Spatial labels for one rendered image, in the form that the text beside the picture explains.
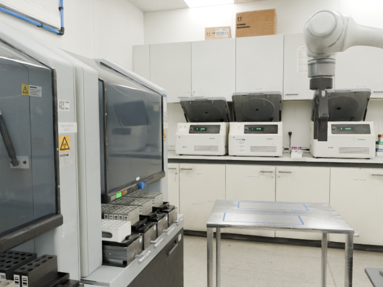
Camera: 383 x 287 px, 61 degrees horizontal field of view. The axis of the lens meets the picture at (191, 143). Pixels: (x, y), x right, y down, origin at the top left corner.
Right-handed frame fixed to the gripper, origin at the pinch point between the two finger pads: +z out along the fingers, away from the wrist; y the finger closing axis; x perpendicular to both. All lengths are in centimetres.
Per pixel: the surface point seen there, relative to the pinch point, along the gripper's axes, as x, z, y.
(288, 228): 9.8, 38.5, 17.6
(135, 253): 66, 44, -10
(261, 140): 31, 12, 220
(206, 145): 90, 18, 219
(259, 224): 21.7, 38.0, 17.6
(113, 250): 71, 41, -17
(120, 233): 70, 35, -14
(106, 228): 75, 34, -15
